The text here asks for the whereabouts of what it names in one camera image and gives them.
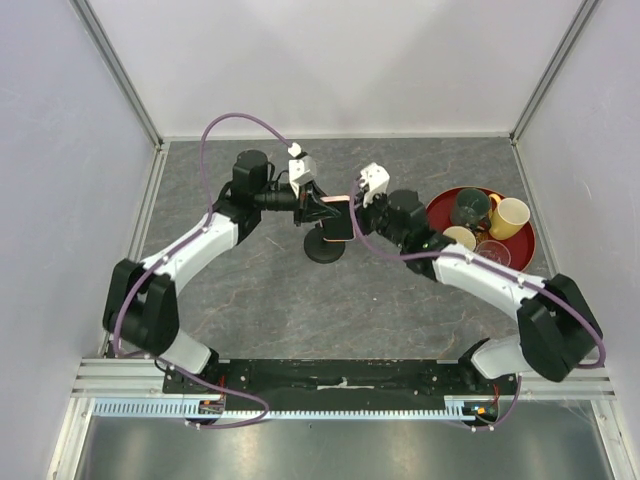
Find white cable duct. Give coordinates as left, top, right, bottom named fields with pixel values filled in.
left=93, top=397, right=488, bottom=421

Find phone with pink case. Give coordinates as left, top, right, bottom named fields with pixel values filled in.
left=320, top=195, right=355, bottom=242

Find clear drinking glass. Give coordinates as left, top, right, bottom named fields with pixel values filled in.
left=475, top=239, right=511, bottom=266

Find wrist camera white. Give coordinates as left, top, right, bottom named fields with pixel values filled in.
left=357, top=162, right=390, bottom=208
left=287, top=142, right=317, bottom=198

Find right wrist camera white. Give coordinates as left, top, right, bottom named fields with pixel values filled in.
left=357, top=162, right=390, bottom=208

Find dark green mug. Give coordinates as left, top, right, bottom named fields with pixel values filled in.
left=450, top=188, right=492, bottom=231

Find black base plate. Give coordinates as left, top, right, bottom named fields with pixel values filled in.
left=162, top=357, right=521, bottom=412

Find black phone stand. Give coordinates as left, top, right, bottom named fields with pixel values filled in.
left=303, top=223, right=347, bottom=264

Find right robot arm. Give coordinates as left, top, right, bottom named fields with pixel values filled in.
left=348, top=187, right=606, bottom=394

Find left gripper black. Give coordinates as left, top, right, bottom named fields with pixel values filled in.
left=255, top=180, right=339, bottom=226

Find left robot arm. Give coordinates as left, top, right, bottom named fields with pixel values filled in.
left=103, top=150, right=342, bottom=393

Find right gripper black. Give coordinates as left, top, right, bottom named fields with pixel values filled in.
left=344, top=187, right=406, bottom=250

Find cream white cup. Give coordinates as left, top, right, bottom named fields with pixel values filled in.
left=443, top=226, right=477, bottom=251

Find yellow mug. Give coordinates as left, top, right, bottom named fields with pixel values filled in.
left=488, top=193, right=531, bottom=240

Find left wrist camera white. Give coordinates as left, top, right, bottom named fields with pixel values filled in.
left=287, top=142, right=317, bottom=198

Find round red tray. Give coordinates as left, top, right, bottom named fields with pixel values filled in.
left=426, top=186, right=536, bottom=271

